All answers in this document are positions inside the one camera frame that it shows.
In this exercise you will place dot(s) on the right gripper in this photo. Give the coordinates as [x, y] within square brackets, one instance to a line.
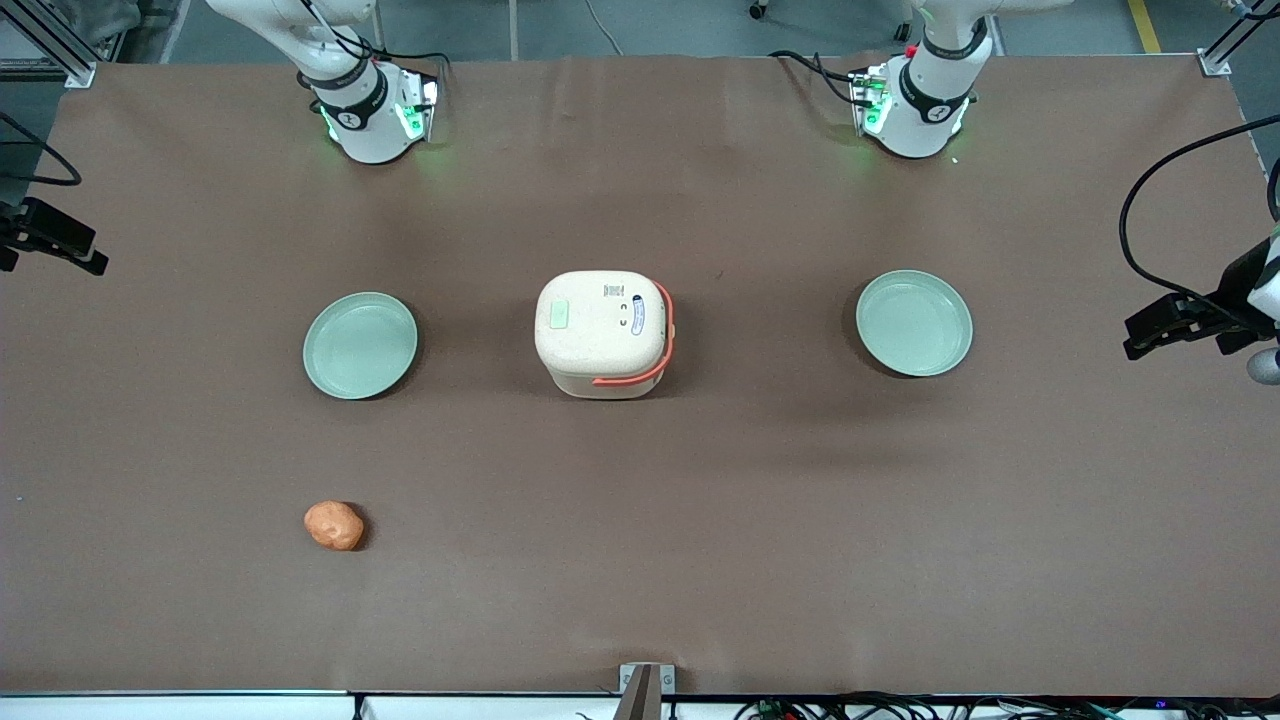
[40, 226]

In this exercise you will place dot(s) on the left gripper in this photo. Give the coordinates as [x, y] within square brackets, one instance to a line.
[1240, 283]

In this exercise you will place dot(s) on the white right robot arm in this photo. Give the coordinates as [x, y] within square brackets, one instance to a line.
[365, 125]

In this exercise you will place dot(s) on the pale green plate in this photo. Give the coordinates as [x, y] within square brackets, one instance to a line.
[360, 345]
[914, 323]

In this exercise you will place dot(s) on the orange potato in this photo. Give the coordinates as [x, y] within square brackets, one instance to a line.
[334, 526]

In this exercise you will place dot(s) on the brown table cover sheet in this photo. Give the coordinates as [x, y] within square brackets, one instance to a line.
[700, 520]

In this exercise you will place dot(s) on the aluminium frame post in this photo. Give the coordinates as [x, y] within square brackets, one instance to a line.
[1228, 45]
[55, 45]

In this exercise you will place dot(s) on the grey metal mounting bracket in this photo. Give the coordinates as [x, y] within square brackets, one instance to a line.
[645, 688]

